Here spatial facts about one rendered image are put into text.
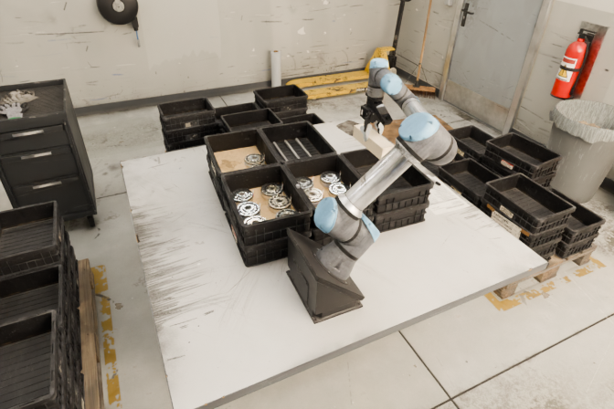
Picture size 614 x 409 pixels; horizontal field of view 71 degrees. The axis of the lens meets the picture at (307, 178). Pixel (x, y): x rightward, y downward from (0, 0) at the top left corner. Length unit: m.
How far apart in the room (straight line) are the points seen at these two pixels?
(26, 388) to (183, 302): 0.62
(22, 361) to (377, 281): 1.41
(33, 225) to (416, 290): 2.00
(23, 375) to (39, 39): 3.50
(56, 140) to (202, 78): 2.49
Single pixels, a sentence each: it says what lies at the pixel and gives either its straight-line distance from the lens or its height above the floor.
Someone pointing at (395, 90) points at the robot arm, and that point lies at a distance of 1.75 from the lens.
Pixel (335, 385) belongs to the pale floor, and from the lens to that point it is 2.34.
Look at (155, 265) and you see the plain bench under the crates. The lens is 1.93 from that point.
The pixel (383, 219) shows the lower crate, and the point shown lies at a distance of 1.99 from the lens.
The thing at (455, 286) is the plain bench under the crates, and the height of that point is 0.70.
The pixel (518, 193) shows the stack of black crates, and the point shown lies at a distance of 2.99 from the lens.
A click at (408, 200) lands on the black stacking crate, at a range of 2.00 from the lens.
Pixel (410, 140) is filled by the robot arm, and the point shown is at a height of 1.36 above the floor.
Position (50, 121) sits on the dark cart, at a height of 0.85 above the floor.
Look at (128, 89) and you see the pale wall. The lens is 5.09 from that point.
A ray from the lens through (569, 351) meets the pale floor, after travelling 2.85.
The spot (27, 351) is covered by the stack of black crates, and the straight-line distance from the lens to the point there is 2.11.
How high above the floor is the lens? 2.00
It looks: 33 degrees down
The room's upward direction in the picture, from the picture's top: 2 degrees clockwise
